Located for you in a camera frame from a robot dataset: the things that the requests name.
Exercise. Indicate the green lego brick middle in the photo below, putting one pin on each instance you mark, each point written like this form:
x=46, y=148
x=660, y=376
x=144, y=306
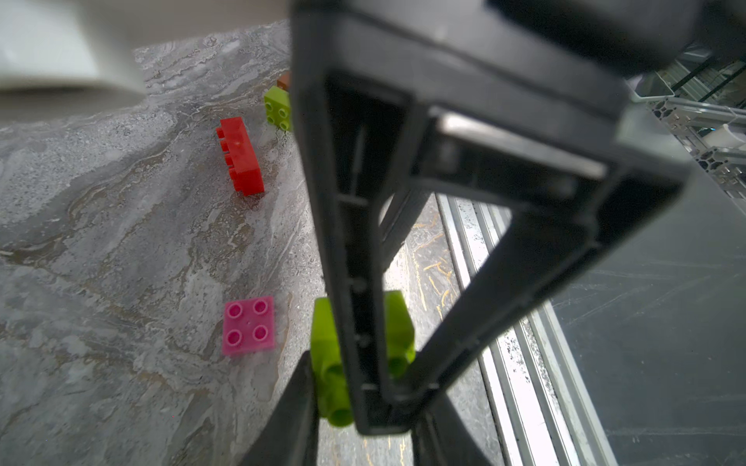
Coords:
x=278, y=108

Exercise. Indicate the green lego brick cluster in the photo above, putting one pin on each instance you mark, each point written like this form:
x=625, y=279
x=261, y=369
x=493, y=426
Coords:
x=331, y=386

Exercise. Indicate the magenta lego brick middle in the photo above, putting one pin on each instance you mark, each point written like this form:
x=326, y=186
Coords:
x=248, y=326

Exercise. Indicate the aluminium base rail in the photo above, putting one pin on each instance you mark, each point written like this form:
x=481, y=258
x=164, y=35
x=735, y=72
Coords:
x=540, y=403

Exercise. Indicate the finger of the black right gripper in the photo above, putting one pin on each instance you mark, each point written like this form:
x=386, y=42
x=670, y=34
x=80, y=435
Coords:
x=520, y=105

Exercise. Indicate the red lego brick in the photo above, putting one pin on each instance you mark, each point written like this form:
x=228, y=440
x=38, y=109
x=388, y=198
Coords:
x=243, y=168

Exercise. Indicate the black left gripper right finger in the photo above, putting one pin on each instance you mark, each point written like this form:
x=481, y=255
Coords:
x=439, y=437

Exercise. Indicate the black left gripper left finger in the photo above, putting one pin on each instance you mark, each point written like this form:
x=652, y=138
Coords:
x=290, y=437

